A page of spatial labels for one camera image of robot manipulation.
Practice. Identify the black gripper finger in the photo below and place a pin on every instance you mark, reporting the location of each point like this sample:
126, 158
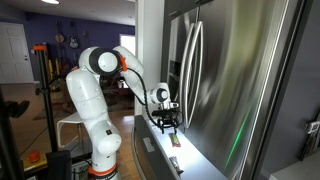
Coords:
162, 128
175, 127

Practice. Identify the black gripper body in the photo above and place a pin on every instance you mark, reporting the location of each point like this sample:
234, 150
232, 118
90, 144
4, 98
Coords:
166, 118

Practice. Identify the brown snack packet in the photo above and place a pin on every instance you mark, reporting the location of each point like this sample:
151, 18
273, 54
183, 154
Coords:
175, 164

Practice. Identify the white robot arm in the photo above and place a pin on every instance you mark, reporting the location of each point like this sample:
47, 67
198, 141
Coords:
87, 96

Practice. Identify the red green snack packet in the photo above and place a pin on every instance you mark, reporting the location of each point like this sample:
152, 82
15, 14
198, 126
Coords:
174, 140

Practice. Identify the open freezer drawer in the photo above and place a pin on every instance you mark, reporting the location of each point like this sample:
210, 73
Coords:
152, 149

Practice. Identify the stainless steel refrigerator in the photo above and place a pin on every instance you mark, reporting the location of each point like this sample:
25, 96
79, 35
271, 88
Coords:
224, 61

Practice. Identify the white stool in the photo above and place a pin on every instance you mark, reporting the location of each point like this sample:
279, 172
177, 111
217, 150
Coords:
69, 131

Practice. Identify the black tripod stand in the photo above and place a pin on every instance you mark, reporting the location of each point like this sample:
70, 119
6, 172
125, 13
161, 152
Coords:
45, 91

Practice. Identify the red emergency stop button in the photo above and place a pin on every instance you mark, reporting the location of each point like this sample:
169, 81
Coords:
34, 156

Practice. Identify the white door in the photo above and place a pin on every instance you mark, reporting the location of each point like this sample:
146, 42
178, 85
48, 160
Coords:
15, 66

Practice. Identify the ceiling light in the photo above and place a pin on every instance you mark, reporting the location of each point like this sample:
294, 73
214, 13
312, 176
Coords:
55, 2

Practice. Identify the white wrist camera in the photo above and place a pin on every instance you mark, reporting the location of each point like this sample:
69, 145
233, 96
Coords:
169, 105

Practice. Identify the hanging guitar on wall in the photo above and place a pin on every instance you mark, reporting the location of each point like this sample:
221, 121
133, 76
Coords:
73, 39

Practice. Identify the hanging banjo on wall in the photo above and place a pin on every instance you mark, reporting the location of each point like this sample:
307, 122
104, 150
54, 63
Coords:
59, 37

